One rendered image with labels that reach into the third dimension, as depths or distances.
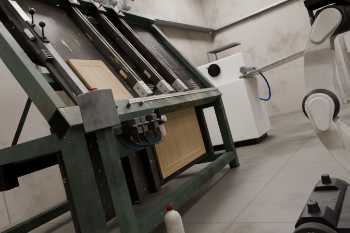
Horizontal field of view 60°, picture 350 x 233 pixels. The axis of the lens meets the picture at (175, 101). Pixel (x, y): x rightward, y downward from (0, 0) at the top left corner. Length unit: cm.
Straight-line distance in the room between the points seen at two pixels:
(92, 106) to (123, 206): 48
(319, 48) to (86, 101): 102
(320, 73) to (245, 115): 316
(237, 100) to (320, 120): 320
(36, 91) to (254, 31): 735
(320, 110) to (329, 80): 13
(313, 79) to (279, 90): 696
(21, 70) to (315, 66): 142
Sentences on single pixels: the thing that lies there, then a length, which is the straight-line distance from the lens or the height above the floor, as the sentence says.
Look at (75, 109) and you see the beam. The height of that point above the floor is 88.
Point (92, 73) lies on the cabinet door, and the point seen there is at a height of 112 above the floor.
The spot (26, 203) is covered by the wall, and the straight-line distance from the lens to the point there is 420.
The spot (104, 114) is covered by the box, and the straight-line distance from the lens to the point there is 141.
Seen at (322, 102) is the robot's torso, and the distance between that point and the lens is 136.
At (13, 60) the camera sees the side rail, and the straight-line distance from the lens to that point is 183.
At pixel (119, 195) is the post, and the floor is 44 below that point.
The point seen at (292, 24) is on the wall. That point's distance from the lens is 831.
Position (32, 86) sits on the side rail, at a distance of 171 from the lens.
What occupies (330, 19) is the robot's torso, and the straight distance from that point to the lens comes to 137.
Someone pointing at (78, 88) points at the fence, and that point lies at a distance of 183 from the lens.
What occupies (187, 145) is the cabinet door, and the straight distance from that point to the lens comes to 293.
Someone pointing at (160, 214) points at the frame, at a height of 15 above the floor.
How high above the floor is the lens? 73
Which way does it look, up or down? 2 degrees up
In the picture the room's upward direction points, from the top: 15 degrees counter-clockwise
